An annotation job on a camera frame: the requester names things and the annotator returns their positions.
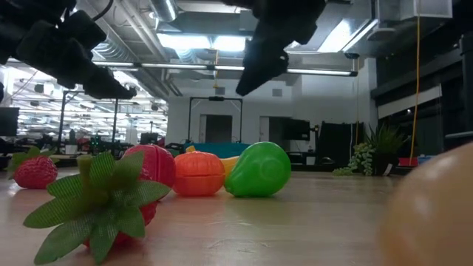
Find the red plastic fruit green cap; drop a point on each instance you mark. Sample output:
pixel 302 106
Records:
pixel 159 166

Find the blue plastic container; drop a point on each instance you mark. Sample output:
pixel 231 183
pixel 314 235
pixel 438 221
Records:
pixel 221 149

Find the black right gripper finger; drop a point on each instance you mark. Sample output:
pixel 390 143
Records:
pixel 253 79
pixel 269 59

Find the black monitor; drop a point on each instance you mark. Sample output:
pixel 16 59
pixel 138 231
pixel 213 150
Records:
pixel 9 122

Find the yellow toy banana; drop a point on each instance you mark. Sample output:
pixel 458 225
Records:
pixel 230 164

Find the dark monitor screen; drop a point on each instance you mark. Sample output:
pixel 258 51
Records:
pixel 295 129

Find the black frame stand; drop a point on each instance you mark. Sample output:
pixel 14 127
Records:
pixel 61 122
pixel 216 98

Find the green plastic toy pear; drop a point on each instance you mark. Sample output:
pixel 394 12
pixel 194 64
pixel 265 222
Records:
pixel 258 170

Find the silver air duct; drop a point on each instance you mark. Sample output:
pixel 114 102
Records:
pixel 164 9

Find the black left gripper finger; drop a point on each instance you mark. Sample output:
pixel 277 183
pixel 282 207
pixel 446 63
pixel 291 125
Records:
pixel 111 93
pixel 109 78

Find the red toy strawberry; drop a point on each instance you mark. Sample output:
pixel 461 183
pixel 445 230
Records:
pixel 35 173
pixel 103 192

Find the orange plastic toy tangerine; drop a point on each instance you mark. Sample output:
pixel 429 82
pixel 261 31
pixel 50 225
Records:
pixel 197 173

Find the red box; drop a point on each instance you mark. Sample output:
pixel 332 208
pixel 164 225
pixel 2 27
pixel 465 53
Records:
pixel 406 162

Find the tan toy bread bun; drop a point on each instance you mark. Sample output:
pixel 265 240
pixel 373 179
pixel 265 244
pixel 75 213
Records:
pixel 432 214

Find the potted succulent plant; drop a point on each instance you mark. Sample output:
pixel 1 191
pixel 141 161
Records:
pixel 384 147

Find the black aluminium table frame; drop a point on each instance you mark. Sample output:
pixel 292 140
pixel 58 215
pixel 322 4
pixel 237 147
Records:
pixel 467 92

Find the black panel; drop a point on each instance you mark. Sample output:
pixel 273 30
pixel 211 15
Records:
pixel 340 144

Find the ceiling strip light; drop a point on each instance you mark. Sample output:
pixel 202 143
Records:
pixel 184 66

